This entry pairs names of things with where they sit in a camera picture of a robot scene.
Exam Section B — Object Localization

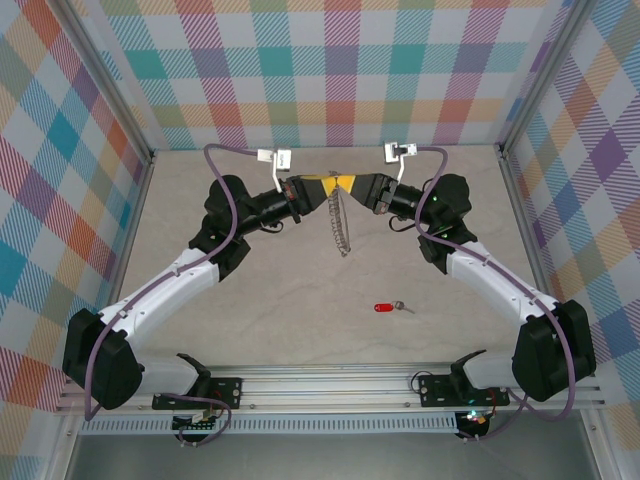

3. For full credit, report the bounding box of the small black electronics board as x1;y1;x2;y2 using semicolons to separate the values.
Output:
172;413;220;435
457;408;494;437

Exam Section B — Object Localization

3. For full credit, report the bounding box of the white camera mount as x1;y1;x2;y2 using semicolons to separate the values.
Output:
256;147;281;193
394;142;419;184

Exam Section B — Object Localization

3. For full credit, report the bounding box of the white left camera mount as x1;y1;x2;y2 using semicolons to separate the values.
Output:
256;147;281;193

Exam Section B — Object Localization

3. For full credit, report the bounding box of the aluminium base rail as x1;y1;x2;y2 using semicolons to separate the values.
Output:
54;363;609;414

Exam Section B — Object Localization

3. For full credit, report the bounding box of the aluminium frame post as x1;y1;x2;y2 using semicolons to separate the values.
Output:
52;0;157;166
497;0;599;159

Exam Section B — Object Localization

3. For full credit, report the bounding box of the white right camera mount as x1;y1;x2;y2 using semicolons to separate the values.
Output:
394;142;419;184

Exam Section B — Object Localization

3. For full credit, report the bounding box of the white slotted cable duct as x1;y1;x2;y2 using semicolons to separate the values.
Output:
79;412;459;435

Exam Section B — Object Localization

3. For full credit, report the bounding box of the aluminium side frame rail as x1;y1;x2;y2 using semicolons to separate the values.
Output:
497;147;564;314
84;149;157;376

